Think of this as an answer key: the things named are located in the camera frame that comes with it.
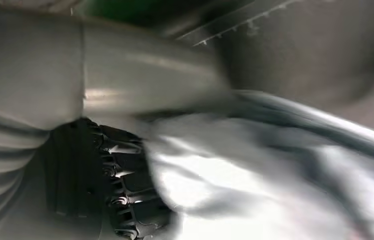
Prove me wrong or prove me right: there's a green conveyor belt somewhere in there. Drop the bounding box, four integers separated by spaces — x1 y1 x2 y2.
84 0 214 29

